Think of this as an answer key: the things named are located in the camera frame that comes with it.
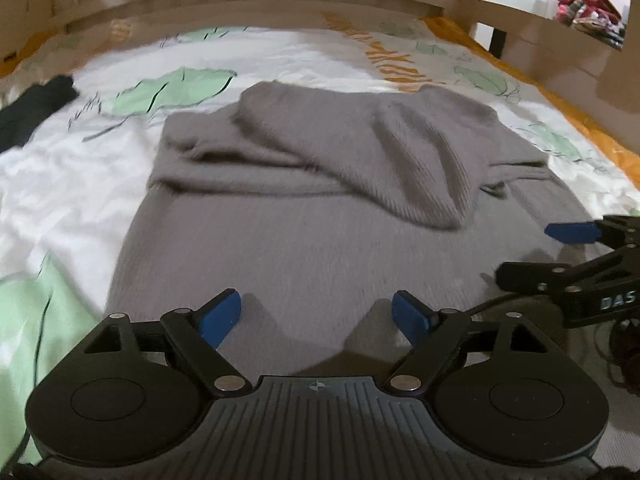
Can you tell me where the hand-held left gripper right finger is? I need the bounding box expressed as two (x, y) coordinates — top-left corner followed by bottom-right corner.
(382, 290), (551, 395)

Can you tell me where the grey knit hoodie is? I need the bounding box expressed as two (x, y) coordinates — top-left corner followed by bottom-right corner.
(104, 81), (640, 411)

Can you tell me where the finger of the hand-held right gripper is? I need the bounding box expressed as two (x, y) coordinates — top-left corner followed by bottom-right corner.
(495, 244), (640, 295)
(544, 214), (640, 252)

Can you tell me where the leaf-print white duvet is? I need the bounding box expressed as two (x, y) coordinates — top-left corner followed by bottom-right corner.
(0, 17), (640, 466)

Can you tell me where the black cloth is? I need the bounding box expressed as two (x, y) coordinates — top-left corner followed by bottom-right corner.
(0, 75), (79, 154)

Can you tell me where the pile of colourful clothes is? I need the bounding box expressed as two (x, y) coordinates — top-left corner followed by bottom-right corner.
(548, 0), (627, 42)

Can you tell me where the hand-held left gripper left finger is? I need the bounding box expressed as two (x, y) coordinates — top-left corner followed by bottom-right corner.
(80, 288), (252, 399)

